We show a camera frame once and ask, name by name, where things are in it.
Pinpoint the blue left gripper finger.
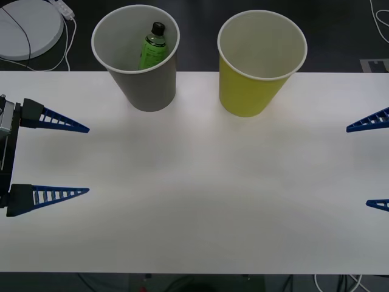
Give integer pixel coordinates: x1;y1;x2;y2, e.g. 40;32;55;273
6;184;91;217
20;98;91;134

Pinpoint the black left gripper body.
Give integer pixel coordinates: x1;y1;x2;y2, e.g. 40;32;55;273
0;103;21;208

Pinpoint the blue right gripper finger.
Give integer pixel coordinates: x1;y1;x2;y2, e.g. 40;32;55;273
346;106;389;133
366;199;389;213

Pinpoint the green plastic bottle black cap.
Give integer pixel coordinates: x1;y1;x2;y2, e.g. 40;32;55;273
138;21;168;71

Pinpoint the white round disc base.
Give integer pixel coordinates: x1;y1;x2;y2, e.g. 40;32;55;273
0;0;64;61

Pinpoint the white power strip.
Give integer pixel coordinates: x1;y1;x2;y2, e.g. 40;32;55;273
50;0;75;19

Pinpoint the grey plastic bin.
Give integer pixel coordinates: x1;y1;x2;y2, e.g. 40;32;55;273
91;4;181;113

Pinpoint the yellow-green plastic bin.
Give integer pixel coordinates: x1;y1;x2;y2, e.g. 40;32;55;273
216;9;308;118

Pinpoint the thin dark cable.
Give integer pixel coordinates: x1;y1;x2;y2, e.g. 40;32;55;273
1;6;32;60

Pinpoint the white cable under table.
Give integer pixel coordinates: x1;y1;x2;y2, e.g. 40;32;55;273
314;273;367;292

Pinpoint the white looped cable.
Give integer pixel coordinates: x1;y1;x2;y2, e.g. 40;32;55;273
369;0;389;44

